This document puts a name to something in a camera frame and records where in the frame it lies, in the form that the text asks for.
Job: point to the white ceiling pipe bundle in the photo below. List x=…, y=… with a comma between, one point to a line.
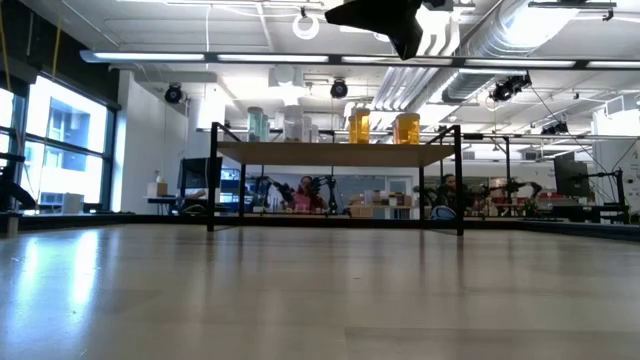
x=400, y=85

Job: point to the small orange pill bottle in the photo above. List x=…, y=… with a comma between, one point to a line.
x=351, y=130
x=362, y=127

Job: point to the overhead LED light bar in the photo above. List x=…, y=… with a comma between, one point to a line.
x=150, y=56

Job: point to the silver air duct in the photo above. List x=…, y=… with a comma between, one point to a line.
x=475, y=82

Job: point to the black track spotlight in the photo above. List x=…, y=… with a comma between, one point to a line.
x=510, y=87
x=555, y=129

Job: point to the small white vial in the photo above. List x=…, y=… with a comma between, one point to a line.
x=255, y=125

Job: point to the black metal rig frame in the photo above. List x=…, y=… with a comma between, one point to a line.
x=100, y=220

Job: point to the large window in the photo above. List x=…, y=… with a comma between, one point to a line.
x=65, y=125

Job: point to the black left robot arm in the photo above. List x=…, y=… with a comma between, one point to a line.
x=22, y=196

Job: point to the person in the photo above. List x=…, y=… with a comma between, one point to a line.
x=302, y=200
x=450, y=187

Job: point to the black round ceiling light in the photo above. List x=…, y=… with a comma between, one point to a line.
x=173, y=93
x=338, y=88

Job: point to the black background monitor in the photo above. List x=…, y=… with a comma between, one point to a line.
x=571, y=177
x=197, y=172

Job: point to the wooden shelf with black frame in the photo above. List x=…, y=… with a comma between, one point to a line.
x=330, y=153

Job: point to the cardboard box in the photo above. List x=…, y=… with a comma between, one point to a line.
x=156, y=189

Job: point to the white box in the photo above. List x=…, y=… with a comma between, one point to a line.
x=72, y=202

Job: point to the clear pill bottle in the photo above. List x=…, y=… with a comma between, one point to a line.
x=307, y=131
x=315, y=134
x=293, y=125

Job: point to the blue white bag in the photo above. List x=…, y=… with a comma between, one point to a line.
x=443, y=213

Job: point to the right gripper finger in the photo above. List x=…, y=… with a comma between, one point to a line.
x=385, y=20

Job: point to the black background robot arm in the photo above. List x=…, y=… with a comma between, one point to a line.
x=515, y=187
x=327, y=192
x=280, y=192

